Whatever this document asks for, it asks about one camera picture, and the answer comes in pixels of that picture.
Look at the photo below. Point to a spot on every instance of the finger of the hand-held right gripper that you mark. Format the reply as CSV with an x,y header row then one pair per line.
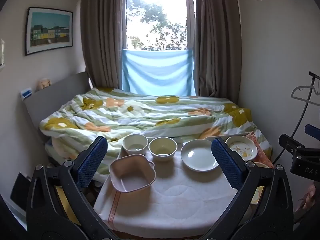
x,y
287,141
312,130

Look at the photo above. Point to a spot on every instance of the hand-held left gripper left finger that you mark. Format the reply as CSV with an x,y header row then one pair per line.
x,y
92,160

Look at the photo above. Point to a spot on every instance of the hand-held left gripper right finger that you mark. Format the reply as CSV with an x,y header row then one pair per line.
x,y
226,162

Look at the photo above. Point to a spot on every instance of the cartoon printed bowl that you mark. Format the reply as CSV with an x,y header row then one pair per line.
x,y
242,148

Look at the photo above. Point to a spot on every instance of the white plate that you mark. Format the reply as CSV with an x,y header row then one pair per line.
x,y
198,156

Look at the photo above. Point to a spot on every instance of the pink square basin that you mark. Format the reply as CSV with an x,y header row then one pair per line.
x,y
132,177

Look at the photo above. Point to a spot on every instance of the white bowl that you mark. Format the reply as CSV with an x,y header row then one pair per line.
x,y
135,145
162,148

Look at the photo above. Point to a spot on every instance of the person's right hand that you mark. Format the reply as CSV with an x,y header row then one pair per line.
x,y
309,196

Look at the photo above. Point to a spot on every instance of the black clothes rack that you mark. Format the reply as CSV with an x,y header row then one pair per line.
x,y
314,76

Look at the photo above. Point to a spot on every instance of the white quilted cloth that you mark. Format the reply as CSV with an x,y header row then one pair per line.
x,y
175,202

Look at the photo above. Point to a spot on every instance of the grey headboard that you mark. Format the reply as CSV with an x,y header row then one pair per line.
x,y
57,97

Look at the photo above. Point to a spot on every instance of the floral duvet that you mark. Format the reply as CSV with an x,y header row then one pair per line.
x,y
150,115

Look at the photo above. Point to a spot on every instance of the plush toy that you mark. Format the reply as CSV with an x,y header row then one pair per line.
x,y
44,83

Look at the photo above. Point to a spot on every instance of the blue and white box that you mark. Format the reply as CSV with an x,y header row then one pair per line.
x,y
26,93

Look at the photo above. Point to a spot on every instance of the light blue cloth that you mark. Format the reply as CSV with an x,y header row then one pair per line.
x,y
157,72

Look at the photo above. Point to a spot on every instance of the brown curtain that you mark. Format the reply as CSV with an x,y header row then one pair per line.
x,y
217,42
102,35

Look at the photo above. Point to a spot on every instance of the framed house picture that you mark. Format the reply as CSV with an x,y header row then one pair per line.
x,y
50,30

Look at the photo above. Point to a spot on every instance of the window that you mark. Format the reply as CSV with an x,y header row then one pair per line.
x,y
155,17

